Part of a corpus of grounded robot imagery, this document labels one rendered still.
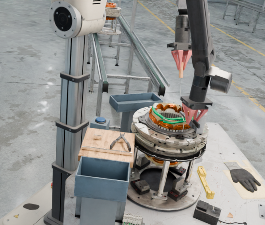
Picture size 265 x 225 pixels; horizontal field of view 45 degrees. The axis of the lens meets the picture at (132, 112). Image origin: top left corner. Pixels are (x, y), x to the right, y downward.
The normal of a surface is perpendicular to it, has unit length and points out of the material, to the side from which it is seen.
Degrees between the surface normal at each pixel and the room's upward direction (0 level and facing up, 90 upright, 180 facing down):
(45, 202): 0
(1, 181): 0
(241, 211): 0
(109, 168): 90
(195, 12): 110
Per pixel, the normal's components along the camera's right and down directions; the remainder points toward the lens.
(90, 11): 0.87, 0.31
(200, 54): -0.44, 0.63
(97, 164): -0.04, 0.44
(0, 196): 0.13, -0.89
